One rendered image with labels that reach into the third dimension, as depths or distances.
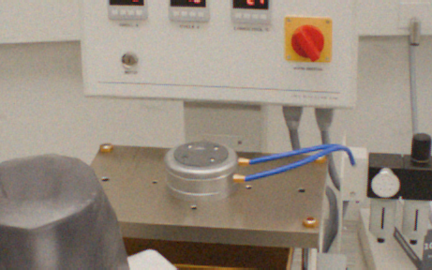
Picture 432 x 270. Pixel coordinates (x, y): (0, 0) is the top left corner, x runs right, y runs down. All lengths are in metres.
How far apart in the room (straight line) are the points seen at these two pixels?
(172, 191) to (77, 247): 0.59
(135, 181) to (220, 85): 0.16
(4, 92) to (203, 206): 0.67
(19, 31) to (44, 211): 1.08
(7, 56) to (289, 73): 0.60
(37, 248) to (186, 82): 0.73
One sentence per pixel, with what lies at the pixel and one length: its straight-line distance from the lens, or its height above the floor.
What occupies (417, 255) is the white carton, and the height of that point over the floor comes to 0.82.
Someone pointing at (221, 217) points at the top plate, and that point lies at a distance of 1.10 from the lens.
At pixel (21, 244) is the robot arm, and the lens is 0.55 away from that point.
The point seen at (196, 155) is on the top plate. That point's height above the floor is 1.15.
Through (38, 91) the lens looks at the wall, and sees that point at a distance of 1.70.
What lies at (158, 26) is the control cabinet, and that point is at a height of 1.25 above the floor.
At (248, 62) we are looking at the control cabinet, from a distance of 1.23.
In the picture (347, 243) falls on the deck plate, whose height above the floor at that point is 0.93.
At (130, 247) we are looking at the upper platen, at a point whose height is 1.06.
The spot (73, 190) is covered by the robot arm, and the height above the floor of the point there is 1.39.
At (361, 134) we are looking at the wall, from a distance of 1.74.
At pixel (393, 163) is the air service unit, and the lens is 1.27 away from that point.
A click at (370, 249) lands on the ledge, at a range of 1.67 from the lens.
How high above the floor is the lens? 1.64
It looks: 26 degrees down
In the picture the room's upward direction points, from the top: 2 degrees counter-clockwise
